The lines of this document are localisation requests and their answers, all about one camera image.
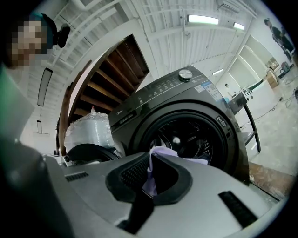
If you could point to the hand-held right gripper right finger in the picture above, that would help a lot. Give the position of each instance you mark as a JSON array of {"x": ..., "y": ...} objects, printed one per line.
[{"x": 209, "y": 197}]

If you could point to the white ceiling air conditioner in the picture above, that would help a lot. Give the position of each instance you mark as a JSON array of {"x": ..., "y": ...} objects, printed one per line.
[{"x": 229, "y": 5}]

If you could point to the black side table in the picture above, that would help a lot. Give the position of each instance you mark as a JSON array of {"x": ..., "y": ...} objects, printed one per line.
[{"x": 239, "y": 102}]

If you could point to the plastic-wrapped black appliance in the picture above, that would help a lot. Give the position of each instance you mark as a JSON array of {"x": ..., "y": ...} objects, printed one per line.
[{"x": 93, "y": 130}]

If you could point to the wooden staircase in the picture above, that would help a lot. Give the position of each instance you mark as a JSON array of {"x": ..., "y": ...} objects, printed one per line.
[{"x": 111, "y": 69}]

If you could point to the clear bottle with red label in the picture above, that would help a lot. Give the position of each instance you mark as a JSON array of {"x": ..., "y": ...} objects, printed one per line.
[{"x": 92, "y": 109}]

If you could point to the black washing machine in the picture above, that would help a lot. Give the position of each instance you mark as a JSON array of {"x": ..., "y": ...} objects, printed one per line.
[{"x": 186, "y": 100}]

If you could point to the unlit long ceiling lamp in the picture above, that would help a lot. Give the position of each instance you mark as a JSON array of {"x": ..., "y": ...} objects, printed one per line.
[
  {"x": 45, "y": 87},
  {"x": 39, "y": 126}
]

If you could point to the closed cardboard box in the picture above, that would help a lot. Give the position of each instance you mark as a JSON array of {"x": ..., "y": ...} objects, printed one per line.
[{"x": 272, "y": 79}]

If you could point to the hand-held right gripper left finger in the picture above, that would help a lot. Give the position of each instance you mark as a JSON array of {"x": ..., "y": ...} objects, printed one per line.
[{"x": 93, "y": 186}]

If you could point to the black head-mounted camera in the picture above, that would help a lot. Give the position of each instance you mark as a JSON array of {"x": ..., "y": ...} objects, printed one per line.
[{"x": 62, "y": 35}]

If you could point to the person's head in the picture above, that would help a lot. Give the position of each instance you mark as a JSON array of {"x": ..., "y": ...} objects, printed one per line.
[{"x": 23, "y": 41}]

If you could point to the ceiling strip light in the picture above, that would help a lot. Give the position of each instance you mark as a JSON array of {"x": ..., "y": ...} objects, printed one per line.
[
  {"x": 202, "y": 19},
  {"x": 238, "y": 26},
  {"x": 217, "y": 72}
]

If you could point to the white rectangular bathtub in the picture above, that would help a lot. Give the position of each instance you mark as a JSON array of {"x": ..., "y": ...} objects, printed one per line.
[{"x": 258, "y": 91}]

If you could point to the purple clothes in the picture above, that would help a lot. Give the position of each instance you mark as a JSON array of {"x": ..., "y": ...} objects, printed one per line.
[{"x": 163, "y": 152}]

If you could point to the person's white shirt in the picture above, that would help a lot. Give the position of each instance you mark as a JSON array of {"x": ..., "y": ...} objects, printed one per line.
[{"x": 14, "y": 104}]

